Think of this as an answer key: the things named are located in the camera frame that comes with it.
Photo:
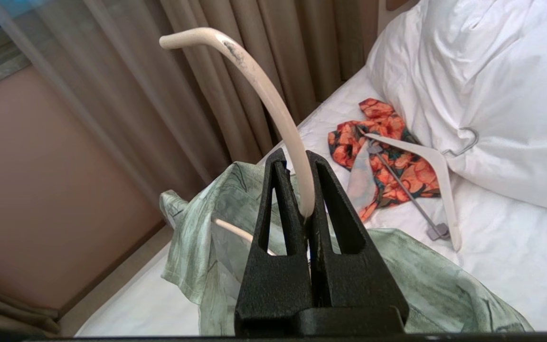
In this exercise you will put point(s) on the pale green patterned shirt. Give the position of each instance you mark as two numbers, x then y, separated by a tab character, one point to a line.
444	289

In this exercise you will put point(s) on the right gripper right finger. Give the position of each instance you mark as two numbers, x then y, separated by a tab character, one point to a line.
349	280

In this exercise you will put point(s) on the white hanger with clip bar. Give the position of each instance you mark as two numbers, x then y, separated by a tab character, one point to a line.
442	175

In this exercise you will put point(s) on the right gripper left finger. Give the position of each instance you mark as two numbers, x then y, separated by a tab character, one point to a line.
273	280

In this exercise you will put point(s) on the orange floral garment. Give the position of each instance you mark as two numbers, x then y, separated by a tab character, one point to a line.
392	161

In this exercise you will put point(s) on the cream plastic hanger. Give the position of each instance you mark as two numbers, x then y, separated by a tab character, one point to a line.
273	102

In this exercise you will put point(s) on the white pillow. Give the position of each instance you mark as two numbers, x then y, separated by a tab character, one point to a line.
487	90

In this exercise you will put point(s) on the beige curtain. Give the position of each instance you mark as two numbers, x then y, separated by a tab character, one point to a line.
235	71

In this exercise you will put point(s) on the bed with white sheet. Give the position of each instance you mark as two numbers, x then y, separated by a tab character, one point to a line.
506	247

